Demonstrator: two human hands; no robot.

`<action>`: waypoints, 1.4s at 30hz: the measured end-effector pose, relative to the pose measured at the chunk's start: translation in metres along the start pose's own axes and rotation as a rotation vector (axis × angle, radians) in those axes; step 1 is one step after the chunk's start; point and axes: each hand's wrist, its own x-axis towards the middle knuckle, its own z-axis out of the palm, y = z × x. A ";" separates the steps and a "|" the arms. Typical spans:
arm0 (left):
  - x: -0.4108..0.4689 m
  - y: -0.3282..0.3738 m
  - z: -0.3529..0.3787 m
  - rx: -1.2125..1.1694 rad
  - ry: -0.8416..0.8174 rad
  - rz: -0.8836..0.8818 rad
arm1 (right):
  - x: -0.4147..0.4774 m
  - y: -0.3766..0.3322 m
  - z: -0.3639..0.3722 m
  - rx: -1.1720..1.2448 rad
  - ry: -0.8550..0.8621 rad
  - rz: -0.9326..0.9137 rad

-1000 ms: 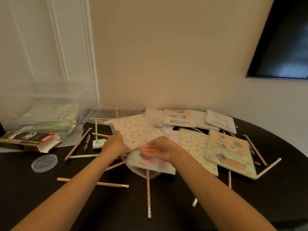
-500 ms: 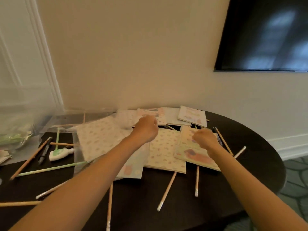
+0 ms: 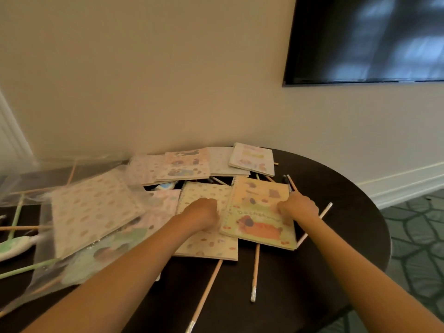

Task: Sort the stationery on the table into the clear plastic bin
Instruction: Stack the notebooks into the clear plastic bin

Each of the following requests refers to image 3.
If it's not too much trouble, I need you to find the blue puppy notebook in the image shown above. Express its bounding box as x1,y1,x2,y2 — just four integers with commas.
62,189,182,287

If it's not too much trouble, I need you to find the white dotted notebook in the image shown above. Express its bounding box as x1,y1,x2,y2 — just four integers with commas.
124,154,167,187

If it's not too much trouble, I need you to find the person's left hand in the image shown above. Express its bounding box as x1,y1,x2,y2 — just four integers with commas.
179,198,221,235

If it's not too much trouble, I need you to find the person's right forearm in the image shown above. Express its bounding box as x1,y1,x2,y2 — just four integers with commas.
295,213,444,333

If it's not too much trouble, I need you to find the cream snack print notebook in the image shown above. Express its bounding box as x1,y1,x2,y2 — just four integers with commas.
51,168,146,259

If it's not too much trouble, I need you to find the white correction tape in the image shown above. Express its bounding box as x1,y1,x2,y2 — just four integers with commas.
0,234,44,263

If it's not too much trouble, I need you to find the black wall television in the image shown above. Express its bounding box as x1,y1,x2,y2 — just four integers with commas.
283,0,444,88

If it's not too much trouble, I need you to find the person's left forearm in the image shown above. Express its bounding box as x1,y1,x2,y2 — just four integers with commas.
20,215,195,333

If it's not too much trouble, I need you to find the yellow brown dog notebook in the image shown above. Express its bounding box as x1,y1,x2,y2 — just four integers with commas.
219,176,297,251

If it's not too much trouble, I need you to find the pale green notebook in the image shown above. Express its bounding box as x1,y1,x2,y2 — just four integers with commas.
207,146,250,177

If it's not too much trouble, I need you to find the person's right hand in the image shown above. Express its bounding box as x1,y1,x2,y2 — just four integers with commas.
277,191,320,223

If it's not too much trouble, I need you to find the light green pencil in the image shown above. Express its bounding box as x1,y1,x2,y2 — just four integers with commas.
7,194,25,241
0,258,62,280

